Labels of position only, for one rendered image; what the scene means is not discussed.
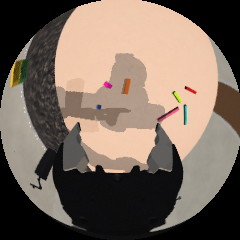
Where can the orange rod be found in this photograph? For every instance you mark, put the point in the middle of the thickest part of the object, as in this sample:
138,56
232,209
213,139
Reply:
127,86

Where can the lime green rod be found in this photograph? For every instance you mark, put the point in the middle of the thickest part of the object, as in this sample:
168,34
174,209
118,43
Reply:
176,96

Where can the magenta rod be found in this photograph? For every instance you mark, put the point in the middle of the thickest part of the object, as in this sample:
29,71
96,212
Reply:
108,85

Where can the pink rod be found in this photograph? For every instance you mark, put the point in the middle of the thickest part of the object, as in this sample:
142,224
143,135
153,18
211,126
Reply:
168,114

